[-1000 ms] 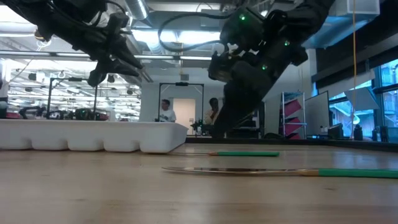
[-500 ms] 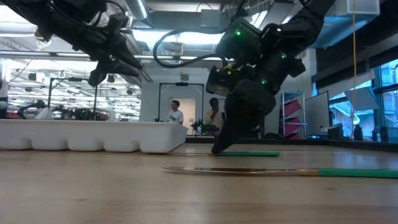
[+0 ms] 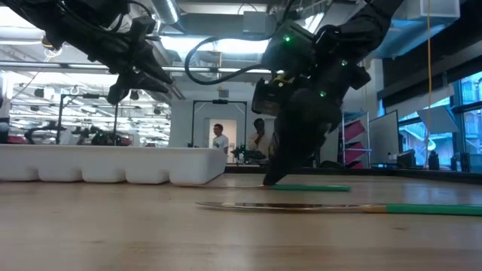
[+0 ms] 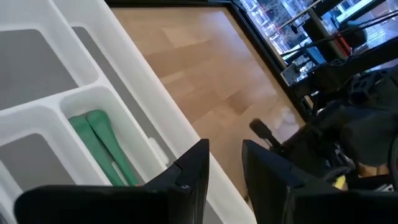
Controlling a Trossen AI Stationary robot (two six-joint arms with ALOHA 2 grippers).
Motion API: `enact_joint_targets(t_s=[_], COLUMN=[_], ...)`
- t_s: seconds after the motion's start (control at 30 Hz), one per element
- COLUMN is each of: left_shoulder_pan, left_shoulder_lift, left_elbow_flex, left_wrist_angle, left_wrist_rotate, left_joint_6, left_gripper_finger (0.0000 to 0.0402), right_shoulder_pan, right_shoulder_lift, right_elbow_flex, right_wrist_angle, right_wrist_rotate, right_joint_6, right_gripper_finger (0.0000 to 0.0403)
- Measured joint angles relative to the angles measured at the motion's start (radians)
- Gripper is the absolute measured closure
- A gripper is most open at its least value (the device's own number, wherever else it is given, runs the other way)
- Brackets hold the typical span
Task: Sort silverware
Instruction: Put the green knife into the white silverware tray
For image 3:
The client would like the background robot station clutter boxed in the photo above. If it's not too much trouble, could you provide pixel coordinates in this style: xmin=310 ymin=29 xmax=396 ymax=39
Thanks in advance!
xmin=24 ymin=120 xmax=133 ymax=147

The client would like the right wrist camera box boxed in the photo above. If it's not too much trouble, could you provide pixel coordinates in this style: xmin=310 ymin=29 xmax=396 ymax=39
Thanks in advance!
xmin=251 ymin=77 xmax=288 ymax=117

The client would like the large glass window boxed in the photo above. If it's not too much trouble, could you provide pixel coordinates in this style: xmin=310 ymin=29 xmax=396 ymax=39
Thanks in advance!
xmin=398 ymin=71 xmax=482 ymax=172

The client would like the person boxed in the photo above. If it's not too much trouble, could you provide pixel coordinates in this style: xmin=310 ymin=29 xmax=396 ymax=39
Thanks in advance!
xmin=212 ymin=123 xmax=230 ymax=155
xmin=247 ymin=117 xmax=273 ymax=159

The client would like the white plastic cutlery tray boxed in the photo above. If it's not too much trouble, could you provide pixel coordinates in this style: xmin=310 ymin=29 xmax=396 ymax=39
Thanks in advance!
xmin=0 ymin=144 xmax=228 ymax=187

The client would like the black round ceiling device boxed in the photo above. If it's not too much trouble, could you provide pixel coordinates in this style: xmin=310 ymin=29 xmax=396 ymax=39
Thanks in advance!
xmin=40 ymin=34 xmax=57 ymax=52

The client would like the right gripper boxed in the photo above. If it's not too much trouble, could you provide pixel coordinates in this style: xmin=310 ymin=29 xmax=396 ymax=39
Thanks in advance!
xmin=262 ymin=56 xmax=372 ymax=186

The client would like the yellow hanging cable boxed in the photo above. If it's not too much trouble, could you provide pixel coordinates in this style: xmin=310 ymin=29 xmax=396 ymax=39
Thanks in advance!
xmin=426 ymin=0 xmax=433 ymax=169

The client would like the small black monitor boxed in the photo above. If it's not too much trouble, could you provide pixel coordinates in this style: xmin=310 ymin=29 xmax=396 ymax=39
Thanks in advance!
xmin=396 ymin=148 xmax=418 ymax=169

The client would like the silver rectangular air duct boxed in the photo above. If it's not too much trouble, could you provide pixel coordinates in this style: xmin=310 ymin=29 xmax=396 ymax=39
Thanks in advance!
xmin=376 ymin=0 xmax=461 ymax=59

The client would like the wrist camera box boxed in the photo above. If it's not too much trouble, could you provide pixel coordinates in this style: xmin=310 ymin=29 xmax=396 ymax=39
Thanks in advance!
xmin=251 ymin=77 xmax=288 ymax=117
xmin=130 ymin=15 xmax=157 ymax=42

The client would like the black gantry frame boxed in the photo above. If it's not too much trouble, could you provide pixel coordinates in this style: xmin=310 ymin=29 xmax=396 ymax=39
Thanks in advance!
xmin=191 ymin=99 xmax=249 ymax=150
xmin=56 ymin=93 xmax=120 ymax=146

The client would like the round silver air duct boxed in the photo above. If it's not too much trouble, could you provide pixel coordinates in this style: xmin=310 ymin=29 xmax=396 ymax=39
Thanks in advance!
xmin=152 ymin=0 xmax=182 ymax=24

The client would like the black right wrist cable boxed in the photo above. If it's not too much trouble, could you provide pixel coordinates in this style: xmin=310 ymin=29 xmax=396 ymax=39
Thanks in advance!
xmin=183 ymin=35 xmax=278 ymax=86

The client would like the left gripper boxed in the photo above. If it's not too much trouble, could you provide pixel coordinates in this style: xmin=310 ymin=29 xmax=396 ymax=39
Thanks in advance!
xmin=107 ymin=39 xmax=174 ymax=105

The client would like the white whiteboard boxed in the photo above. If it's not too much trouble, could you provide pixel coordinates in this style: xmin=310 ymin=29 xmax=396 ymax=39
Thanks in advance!
xmin=368 ymin=109 xmax=401 ymax=166

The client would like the black metal table frame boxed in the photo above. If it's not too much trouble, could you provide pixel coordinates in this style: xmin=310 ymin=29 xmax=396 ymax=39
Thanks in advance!
xmin=224 ymin=165 xmax=482 ymax=185

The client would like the black bottle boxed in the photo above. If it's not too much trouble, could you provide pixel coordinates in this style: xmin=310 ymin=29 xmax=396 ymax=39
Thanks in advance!
xmin=428 ymin=150 xmax=441 ymax=171

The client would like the white hanging sheet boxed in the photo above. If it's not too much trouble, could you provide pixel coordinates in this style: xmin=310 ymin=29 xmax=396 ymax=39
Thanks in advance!
xmin=416 ymin=105 xmax=461 ymax=136

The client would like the white door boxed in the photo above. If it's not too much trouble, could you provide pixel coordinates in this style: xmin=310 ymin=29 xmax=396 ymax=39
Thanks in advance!
xmin=205 ymin=118 xmax=237 ymax=154

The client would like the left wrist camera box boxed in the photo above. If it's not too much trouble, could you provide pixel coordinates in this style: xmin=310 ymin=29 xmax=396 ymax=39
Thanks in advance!
xmin=130 ymin=15 xmax=157 ymax=42

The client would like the long ceiling light bar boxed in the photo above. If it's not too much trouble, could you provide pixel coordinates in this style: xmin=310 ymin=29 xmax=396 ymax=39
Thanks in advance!
xmin=0 ymin=62 xmax=365 ymax=79

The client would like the shelf rack with pink bins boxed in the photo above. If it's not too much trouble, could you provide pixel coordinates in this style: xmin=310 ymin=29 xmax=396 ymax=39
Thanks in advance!
xmin=340 ymin=111 xmax=373 ymax=170

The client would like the grey ceiling box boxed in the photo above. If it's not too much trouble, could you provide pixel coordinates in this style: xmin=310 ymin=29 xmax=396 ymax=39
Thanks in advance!
xmin=243 ymin=11 xmax=269 ymax=35

